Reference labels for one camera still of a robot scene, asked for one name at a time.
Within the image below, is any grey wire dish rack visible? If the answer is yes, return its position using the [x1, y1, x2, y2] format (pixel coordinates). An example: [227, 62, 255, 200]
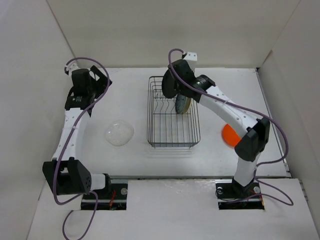
[146, 76, 201, 148]

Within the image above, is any orange plate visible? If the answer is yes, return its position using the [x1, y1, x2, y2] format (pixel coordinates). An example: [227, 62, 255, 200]
[221, 124, 241, 148]

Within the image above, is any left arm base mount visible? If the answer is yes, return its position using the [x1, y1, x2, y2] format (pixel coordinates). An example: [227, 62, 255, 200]
[80, 178, 129, 211]

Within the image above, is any purple cable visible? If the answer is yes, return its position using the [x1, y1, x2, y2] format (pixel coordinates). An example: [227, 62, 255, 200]
[167, 48, 295, 207]
[52, 57, 111, 240]

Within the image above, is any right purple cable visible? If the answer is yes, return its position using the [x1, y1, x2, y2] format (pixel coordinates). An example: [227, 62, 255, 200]
[167, 48, 295, 207]

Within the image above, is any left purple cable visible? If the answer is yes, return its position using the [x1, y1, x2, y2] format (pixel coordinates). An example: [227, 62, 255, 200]
[52, 57, 111, 240]

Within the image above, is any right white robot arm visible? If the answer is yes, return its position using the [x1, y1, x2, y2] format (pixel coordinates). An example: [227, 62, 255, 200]
[168, 59, 270, 197]

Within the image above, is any cream plate with black pattern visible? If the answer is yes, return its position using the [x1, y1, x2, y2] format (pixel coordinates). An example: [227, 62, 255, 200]
[182, 98, 192, 114]

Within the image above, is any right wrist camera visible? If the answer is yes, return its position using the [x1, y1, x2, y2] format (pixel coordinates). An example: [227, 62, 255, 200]
[183, 51, 198, 62]

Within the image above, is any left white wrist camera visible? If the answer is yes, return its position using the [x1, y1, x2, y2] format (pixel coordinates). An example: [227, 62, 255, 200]
[64, 62, 79, 76]

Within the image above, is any blue floral green plate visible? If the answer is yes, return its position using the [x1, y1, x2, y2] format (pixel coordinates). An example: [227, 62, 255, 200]
[175, 93, 189, 114]

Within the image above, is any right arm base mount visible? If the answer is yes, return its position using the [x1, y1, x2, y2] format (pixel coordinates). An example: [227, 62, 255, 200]
[215, 182, 265, 210]

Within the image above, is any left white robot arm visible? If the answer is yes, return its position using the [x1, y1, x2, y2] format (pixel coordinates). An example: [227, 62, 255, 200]
[42, 65, 112, 199]

